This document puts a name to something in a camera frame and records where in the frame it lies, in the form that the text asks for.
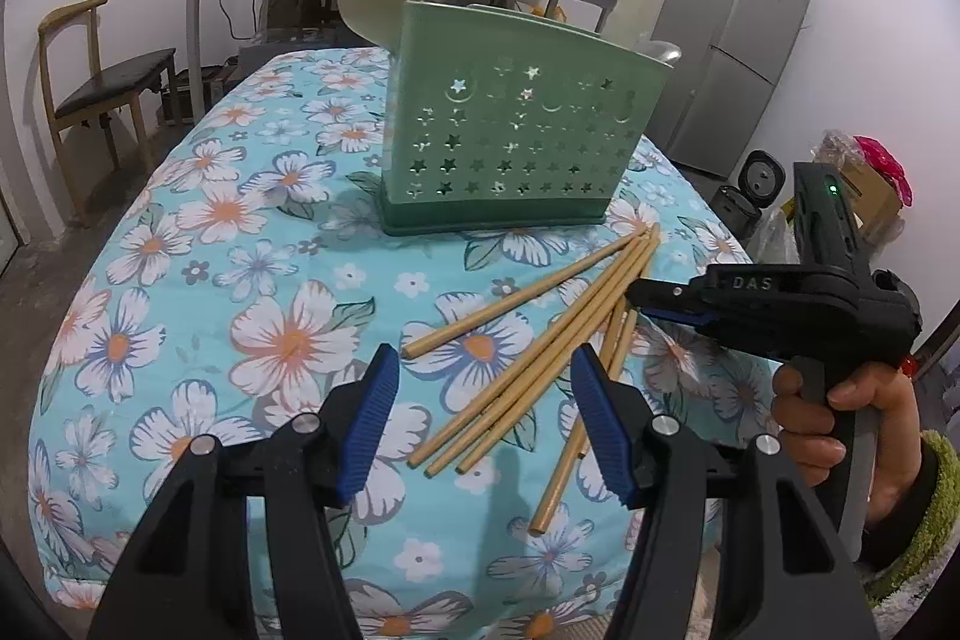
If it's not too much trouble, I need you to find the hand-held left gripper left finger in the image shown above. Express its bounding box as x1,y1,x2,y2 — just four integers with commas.
86,344,402,640

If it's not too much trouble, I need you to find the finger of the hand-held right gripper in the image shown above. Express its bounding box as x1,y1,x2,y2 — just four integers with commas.
626,278,712,313
642,306,725,336

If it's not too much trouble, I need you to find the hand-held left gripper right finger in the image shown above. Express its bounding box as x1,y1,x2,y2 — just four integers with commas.
570,344,878,640

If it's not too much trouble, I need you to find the bundle of bamboo chopsticks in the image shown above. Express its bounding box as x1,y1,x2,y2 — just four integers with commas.
401,222,662,536

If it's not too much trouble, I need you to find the green plastic utensil holder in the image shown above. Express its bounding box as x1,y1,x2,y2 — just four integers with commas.
379,0,670,238

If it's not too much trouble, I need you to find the white plastic rice paddle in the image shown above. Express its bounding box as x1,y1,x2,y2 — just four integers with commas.
611,0,662,49

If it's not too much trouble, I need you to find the person's right forearm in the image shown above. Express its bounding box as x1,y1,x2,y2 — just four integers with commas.
855,428,960,607

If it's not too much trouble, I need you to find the person's right hand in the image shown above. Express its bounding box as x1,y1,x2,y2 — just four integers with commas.
772,365,923,530

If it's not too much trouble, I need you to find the clear plastic bag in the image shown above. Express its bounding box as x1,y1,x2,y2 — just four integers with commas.
748,207,800,268

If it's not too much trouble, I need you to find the black electric cooker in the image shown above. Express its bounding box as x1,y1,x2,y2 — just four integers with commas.
709,184,760,245

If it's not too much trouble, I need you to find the open cardboard carton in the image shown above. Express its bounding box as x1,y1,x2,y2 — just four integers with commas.
808,134,902,230

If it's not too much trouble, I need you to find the white electric cooker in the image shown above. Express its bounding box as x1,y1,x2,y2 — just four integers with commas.
739,149,788,214

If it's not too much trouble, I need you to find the pink plastic bag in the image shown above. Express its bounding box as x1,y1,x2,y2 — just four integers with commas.
851,134,914,208

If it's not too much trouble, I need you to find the blue floral quilt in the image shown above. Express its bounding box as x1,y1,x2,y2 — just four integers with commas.
28,46,788,640

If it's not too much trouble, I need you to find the grey refrigerator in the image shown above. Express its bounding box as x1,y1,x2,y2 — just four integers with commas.
651,0,816,180

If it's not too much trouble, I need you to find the brown case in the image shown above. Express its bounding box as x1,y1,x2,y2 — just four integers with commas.
160,65,242,125

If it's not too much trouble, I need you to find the wooden chair black seat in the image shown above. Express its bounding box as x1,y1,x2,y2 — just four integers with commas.
37,0,178,229

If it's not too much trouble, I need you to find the cardboard box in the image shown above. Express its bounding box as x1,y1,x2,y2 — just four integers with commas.
266,0,331,31

